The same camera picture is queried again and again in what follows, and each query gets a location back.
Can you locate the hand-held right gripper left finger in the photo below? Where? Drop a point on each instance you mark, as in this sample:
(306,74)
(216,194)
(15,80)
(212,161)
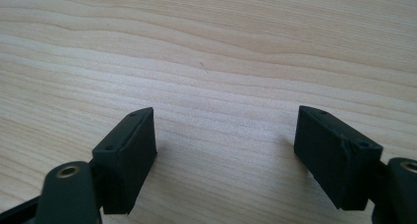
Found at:
(126,165)

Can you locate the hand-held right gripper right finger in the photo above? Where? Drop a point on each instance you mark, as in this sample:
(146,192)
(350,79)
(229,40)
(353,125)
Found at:
(334,158)

